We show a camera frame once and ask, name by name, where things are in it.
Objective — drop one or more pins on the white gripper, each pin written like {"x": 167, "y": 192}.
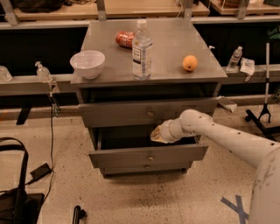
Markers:
{"x": 166, "y": 131}

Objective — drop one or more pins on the grey drawer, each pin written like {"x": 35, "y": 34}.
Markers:
{"x": 128, "y": 146}
{"x": 125, "y": 113}
{"x": 147, "y": 168}

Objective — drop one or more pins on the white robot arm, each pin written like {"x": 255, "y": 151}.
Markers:
{"x": 260, "y": 152}

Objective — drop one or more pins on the grey top drawer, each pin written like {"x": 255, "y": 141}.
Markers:
{"x": 125, "y": 113}

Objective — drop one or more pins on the grey bottom drawer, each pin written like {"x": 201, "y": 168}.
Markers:
{"x": 147, "y": 168}

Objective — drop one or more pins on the grey drawer cabinet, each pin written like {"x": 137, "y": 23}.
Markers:
{"x": 173, "y": 39}

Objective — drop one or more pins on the grey box on floor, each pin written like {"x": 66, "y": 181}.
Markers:
{"x": 227, "y": 104}

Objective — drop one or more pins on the orange fruit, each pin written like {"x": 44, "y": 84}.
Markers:
{"x": 189, "y": 63}

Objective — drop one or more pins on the clear water bottle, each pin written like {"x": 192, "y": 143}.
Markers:
{"x": 141, "y": 51}

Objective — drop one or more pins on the white bowl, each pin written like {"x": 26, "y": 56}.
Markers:
{"x": 88, "y": 64}

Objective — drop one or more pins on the red soda can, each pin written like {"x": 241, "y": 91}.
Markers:
{"x": 124, "y": 38}

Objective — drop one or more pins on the black stand base leg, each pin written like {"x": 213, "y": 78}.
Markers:
{"x": 268, "y": 132}

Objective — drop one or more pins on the small background water bottle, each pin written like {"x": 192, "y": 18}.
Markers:
{"x": 236, "y": 56}

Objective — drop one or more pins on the white crumpled packet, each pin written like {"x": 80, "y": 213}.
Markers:
{"x": 247, "y": 66}

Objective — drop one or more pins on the black power adapter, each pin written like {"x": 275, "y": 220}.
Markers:
{"x": 40, "y": 172}

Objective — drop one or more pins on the clear sanitizer pump bottle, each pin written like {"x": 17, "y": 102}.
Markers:
{"x": 43, "y": 73}

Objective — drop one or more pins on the black white stand pole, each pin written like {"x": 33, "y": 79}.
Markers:
{"x": 271, "y": 35}

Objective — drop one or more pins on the clear container at left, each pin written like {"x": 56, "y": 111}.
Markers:
{"x": 5, "y": 74}

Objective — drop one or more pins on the black bag with strap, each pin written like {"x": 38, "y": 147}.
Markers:
{"x": 16, "y": 206}

